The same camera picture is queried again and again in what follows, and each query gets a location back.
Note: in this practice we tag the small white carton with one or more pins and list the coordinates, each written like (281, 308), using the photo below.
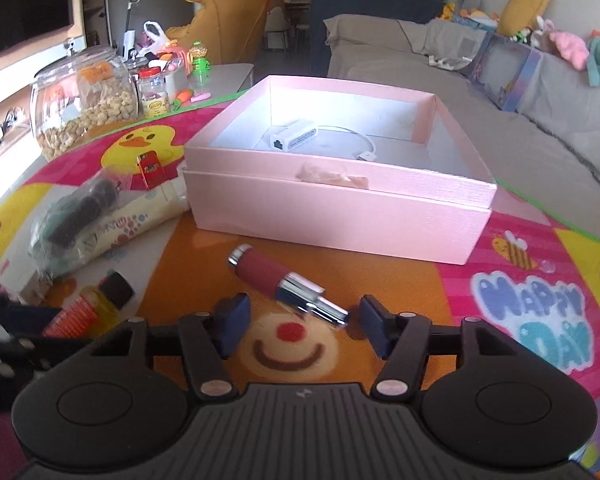
(15, 280)

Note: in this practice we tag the plastic jar red lid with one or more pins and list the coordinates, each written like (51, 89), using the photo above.
(154, 95)

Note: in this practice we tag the white crumpled wrapper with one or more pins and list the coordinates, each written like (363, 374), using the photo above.
(442, 61)

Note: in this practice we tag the small orange bottle black cap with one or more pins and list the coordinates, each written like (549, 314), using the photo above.
(95, 304)

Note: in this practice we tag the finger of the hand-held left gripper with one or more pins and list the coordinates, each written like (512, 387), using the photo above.
(35, 350)
(25, 317)

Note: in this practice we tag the grey sofa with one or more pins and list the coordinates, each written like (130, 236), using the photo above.
(480, 130)

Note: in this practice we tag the white rabbit plush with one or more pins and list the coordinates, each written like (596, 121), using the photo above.
(542, 32)

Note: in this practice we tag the green toy bottle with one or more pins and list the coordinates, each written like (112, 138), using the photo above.
(200, 67)

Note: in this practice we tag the pile of plush toys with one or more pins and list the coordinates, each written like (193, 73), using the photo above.
(467, 7)

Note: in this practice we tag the purple window gift box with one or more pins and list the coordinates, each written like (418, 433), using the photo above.
(505, 75)

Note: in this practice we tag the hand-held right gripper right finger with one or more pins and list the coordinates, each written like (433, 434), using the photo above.
(375, 330)

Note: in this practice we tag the small pink stick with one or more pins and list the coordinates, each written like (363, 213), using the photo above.
(201, 96)

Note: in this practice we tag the glass jar of nuts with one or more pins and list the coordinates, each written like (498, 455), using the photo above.
(80, 120)

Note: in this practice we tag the cream printed tube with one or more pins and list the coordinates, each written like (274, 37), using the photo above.
(140, 215)

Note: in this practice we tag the yellow pillow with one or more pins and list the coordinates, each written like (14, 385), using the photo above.
(525, 5)

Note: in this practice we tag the pink cardboard box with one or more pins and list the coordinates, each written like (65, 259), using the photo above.
(330, 220)

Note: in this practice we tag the teal black gadget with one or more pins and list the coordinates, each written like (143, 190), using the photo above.
(75, 215)

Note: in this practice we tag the white plastic bag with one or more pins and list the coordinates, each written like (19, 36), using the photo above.
(154, 35)

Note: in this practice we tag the yellow armchair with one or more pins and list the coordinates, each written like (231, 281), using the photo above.
(220, 15)

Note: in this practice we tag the maroon silver lipstick tube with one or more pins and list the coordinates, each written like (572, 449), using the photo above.
(265, 272)

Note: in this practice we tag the red lighter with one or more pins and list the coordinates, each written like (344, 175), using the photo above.
(149, 172)

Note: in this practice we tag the white side table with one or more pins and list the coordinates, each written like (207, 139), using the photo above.
(232, 77)

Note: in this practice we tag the colourful cartoon play mat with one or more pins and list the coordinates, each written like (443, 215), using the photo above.
(505, 270)

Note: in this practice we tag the white dining chair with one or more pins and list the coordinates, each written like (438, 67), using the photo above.
(276, 30)

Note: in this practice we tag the pink plush toy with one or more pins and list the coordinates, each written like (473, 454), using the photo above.
(570, 47)

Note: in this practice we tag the orange carrot toy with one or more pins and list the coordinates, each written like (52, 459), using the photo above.
(181, 100)

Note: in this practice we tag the white stick vacuum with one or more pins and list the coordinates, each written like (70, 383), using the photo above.
(130, 30)

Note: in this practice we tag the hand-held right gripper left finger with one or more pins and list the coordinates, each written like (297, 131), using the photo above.
(234, 327)

